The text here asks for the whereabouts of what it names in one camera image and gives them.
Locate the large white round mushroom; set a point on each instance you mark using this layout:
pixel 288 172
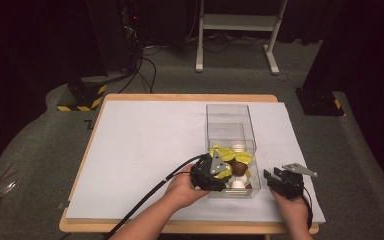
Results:
pixel 238 184

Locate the white table mat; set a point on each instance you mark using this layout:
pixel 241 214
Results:
pixel 140 146

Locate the wooden table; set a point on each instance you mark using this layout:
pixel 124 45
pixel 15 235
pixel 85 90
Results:
pixel 186 97

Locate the clear plastic drawer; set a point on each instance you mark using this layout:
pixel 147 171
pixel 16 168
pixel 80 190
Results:
pixel 255 180

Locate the brown round mushroom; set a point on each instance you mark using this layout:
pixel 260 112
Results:
pixel 239 168

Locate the black stand base yellow mark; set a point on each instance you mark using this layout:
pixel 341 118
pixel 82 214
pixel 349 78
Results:
pixel 318 103

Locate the person's right hand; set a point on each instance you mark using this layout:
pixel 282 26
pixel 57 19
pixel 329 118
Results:
pixel 291 208

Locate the pile of lime slices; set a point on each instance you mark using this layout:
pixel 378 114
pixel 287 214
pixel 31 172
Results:
pixel 228 155

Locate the person's left hand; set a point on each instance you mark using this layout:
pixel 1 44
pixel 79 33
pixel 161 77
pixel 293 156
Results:
pixel 184 191

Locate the black yellow striped stand base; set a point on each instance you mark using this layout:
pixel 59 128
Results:
pixel 86 96

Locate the clear plastic drawer case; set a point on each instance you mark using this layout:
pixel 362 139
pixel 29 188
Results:
pixel 230 116

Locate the small white round mushroom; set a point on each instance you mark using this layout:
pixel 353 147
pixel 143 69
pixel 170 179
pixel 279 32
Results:
pixel 238 147

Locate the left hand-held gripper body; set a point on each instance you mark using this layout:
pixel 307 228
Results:
pixel 206 173

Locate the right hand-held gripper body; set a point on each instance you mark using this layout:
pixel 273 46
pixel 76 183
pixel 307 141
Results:
pixel 291 183

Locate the black equipment rack red light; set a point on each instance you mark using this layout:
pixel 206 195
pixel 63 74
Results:
pixel 131 33

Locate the grey tape piece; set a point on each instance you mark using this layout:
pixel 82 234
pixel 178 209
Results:
pixel 63 204

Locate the white metal stand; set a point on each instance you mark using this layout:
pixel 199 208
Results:
pixel 240 22

